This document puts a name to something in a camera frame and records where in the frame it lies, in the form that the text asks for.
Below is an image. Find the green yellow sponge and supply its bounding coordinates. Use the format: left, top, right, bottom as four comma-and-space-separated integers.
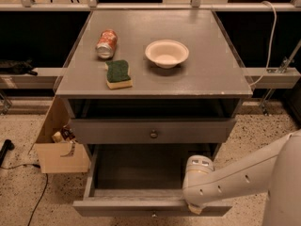
105, 60, 133, 89

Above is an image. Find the black object on shelf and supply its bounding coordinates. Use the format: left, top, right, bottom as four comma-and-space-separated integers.
0, 59, 38, 76

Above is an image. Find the black floor cable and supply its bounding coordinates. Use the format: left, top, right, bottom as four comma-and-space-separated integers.
0, 162, 50, 226

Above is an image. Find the grey drawer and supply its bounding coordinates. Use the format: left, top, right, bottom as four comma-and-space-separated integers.
72, 143, 233, 218
70, 119, 235, 144

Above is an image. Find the white hanging cable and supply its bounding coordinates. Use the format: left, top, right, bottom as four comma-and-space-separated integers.
249, 0, 278, 88

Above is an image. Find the orange soda can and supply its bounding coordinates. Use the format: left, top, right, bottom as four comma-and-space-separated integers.
96, 29, 118, 59

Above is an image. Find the black cylinder on floor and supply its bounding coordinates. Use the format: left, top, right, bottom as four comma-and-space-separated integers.
0, 139, 15, 166

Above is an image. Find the white paper bowl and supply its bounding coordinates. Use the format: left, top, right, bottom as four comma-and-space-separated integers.
145, 40, 189, 69

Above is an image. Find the grey wooden drawer cabinet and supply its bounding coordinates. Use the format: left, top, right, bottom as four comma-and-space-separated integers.
53, 8, 254, 162

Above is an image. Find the metal bracket right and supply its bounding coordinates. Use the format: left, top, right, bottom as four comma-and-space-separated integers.
256, 40, 301, 116

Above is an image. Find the grey top drawer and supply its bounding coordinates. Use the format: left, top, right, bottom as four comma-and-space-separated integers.
70, 119, 235, 144

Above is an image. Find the cardboard box with items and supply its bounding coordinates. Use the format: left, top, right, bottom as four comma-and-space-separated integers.
34, 97, 90, 173

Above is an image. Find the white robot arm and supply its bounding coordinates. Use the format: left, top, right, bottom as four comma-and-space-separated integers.
182, 130, 301, 226

